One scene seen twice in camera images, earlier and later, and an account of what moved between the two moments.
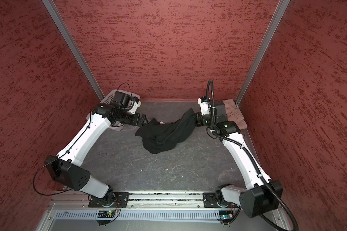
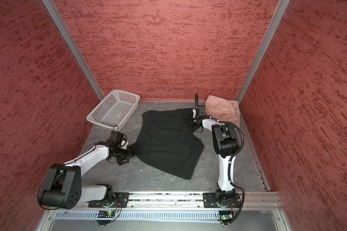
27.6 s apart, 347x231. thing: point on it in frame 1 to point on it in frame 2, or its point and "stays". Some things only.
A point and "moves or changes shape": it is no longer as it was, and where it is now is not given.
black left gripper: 135,122 to 129,155
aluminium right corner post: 274,24 stays
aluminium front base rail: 79,201 stays
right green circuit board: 225,215 stays
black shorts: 157,136 moves or changes shape
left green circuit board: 107,214 stays
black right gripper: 199,117 to 189,121
